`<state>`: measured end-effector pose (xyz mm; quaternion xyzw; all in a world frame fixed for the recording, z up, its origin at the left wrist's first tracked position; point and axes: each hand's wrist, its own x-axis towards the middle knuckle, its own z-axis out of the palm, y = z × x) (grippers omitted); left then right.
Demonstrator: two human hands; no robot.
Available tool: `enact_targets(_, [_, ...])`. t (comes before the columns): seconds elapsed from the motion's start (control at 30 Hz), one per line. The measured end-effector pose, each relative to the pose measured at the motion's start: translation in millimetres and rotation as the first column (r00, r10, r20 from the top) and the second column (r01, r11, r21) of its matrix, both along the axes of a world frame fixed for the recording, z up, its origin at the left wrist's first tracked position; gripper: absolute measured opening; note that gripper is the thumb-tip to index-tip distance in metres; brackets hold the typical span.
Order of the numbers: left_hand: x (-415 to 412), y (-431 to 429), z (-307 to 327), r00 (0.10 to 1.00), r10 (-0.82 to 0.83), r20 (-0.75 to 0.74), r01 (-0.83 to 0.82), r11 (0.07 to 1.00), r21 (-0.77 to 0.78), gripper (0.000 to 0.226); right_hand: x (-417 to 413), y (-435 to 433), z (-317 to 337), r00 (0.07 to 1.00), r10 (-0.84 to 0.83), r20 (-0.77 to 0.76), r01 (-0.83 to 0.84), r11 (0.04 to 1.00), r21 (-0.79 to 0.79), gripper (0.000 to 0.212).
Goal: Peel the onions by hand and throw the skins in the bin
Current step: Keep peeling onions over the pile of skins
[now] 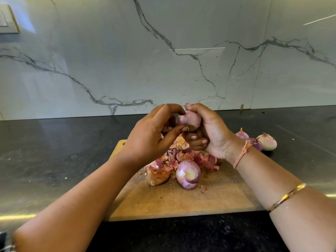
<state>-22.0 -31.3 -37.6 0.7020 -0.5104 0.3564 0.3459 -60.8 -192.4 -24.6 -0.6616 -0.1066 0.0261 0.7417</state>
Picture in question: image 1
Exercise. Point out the person's left hand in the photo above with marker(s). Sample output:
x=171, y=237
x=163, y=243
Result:
x=144, y=138

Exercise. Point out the person's right hand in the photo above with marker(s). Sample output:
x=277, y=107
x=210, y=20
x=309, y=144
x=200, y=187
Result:
x=215, y=131

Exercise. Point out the small red onion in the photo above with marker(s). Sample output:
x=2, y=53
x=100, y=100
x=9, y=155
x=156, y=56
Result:
x=242, y=134

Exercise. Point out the pile of onion peels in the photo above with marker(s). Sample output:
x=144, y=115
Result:
x=165, y=160

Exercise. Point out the red onion with pale patch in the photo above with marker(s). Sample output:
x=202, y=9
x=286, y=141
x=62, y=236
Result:
x=188, y=174

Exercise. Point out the brownish red onion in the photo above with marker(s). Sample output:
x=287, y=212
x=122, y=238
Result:
x=266, y=141

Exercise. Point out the person's left forearm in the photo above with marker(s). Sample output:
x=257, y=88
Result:
x=68, y=210

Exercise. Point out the person's right forearm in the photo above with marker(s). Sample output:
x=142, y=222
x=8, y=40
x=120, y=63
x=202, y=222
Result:
x=286, y=196

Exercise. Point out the wooden cutting board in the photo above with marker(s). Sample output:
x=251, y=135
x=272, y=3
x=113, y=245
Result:
x=152, y=202

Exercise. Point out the gold bangle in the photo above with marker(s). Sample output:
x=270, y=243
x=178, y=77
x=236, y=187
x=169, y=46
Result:
x=287, y=196

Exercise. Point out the black white plaid sleeve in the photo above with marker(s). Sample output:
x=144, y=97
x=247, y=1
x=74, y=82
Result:
x=5, y=246

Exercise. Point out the small brown wall-edge object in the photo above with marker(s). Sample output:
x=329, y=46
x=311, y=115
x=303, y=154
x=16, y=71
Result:
x=241, y=108

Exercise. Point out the white wall switch plate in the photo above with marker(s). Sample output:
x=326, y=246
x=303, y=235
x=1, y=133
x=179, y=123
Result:
x=7, y=19

